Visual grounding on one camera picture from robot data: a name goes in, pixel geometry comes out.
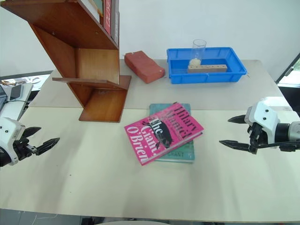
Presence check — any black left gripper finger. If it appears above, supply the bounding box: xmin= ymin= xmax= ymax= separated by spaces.
xmin=35 ymin=137 xmax=60 ymax=156
xmin=23 ymin=127 xmax=42 ymax=142

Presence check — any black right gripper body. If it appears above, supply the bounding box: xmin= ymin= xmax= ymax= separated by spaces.
xmin=247 ymin=122 xmax=269 ymax=154

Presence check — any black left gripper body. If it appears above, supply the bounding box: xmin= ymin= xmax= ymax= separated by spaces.
xmin=13 ymin=138 xmax=38 ymax=161

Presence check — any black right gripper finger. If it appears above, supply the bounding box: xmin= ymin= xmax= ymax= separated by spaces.
xmin=227 ymin=114 xmax=247 ymax=125
xmin=218 ymin=140 xmax=252 ymax=153

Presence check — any teal book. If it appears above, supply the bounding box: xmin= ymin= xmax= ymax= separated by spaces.
xmin=149 ymin=103 xmax=196 ymax=164

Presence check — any pink book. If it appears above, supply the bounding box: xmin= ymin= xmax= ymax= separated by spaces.
xmin=123 ymin=102 xmax=205 ymax=167

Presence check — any brown wooden bookshelf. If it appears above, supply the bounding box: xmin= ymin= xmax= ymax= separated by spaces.
xmin=0 ymin=0 xmax=132 ymax=123

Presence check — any dark grey book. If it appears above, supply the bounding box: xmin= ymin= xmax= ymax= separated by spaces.
xmin=110 ymin=0 xmax=120 ymax=45

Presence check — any white book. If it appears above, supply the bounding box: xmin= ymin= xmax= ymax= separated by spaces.
xmin=78 ymin=0 xmax=101 ymax=24

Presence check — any red book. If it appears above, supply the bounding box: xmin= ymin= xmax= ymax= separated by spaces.
xmin=103 ymin=0 xmax=113 ymax=35

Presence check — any blue plastic tray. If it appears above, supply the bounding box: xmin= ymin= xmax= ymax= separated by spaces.
xmin=166 ymin=46 xmax=248 ymax=85

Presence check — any wooden block with holes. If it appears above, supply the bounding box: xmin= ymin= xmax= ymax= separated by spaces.
xmin=187 ymin=64 xmax=228 ymax=74

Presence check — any white crumpled ball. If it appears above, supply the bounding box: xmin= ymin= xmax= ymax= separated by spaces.
xmin=188 ymin=58 xmax=203 ymax=68

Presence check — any clear plastic cup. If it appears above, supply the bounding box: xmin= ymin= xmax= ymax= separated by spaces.
xmin=192 ymin=39 xmax=207 ymax=67

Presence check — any red brick block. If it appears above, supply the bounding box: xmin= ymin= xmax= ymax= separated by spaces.
xmin=124 ymin=50 xmax=166 ymax=84

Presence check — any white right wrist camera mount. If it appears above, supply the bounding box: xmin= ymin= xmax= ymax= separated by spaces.
xmin=244 ymin=98 xmax=281 ymax=144

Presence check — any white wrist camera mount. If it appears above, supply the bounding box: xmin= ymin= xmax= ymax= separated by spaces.
xmin=244 ymin=98 xmax=281 ymax=144
xmin=0 ymin=117 xmax=26 ymax=167

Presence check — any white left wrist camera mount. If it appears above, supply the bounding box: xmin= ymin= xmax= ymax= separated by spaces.
xmin=0 ymin=117 xmax=26 ymax=167

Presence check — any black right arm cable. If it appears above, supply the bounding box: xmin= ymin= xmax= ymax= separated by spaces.
xmin=256 ymin=140 xmax=300 ymax=153

